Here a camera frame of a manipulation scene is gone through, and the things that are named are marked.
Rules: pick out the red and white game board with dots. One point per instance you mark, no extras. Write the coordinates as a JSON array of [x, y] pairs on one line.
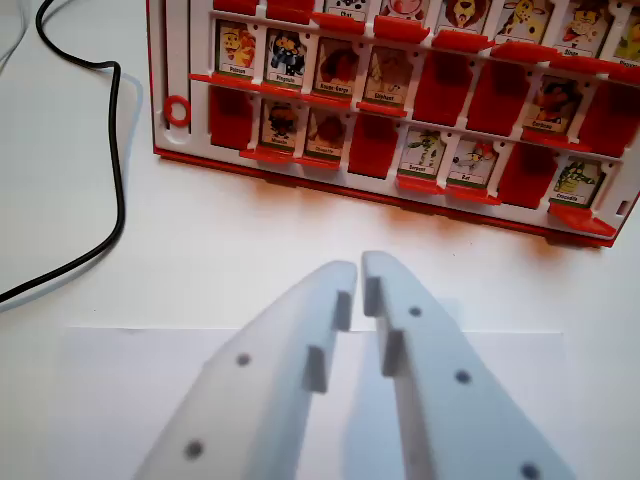
[[400, 115]]

